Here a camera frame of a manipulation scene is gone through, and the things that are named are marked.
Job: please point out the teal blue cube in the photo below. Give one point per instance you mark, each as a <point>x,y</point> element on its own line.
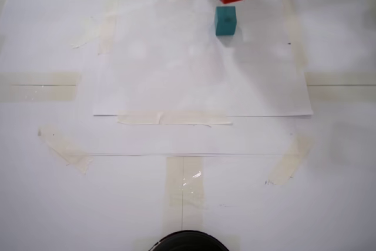
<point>226,21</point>

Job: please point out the white paper sheet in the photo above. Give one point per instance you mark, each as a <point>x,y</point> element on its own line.
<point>147,92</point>

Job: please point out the yellowish clear tape strip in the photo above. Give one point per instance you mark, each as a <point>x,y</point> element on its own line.
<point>44,79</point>
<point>70,157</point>
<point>176,180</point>
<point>285,165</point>
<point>337,79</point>

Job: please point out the black round camera stand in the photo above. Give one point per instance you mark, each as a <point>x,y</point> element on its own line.
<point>189,242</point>

